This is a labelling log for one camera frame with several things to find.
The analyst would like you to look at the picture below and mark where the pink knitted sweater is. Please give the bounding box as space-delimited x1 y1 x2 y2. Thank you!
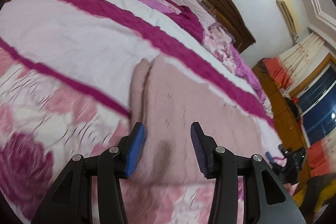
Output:
130 56 263 185

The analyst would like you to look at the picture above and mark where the pile of clothes on cabinet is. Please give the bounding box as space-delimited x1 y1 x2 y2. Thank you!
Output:
285 97 302 122

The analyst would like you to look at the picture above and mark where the person in yellow black jacket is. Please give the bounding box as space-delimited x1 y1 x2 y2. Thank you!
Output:
292 173 335 217

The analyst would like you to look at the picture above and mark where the lower cream and red curtain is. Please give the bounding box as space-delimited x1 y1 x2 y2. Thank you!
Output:
307 130 336 177

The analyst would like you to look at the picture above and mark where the cream and red curtain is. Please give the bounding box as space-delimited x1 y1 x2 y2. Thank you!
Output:
307 130 336 177
262 32 325 92

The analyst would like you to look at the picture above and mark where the purple pillow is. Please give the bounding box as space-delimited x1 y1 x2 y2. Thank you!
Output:
171 0 235 61

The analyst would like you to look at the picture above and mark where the pink rose floral bedspread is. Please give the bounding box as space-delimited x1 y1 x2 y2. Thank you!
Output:
1 0 286 223

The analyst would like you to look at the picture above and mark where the dark window with frame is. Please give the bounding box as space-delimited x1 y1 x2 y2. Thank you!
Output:
290 53 335 147

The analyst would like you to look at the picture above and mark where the wall air conditioner unit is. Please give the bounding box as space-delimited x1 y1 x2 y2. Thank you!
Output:
276 0 300 43

